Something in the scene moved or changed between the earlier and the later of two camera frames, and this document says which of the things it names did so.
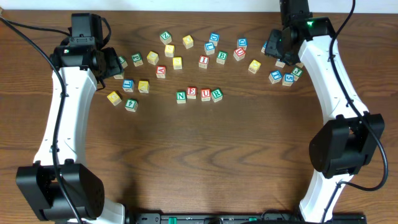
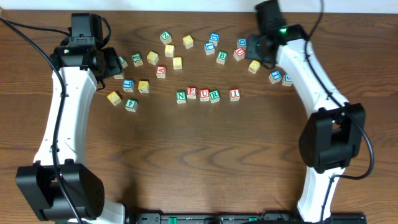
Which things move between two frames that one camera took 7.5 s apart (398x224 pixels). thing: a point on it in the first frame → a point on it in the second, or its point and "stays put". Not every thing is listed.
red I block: x=203 y=61 → x=234 y=94
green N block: x=181 y=97 stays put
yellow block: x=177 y=63 stays put
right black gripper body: x=273 y=45 → x=257 y=48
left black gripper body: x=112 y=62 stays put
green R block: x=216 y=95 stays put
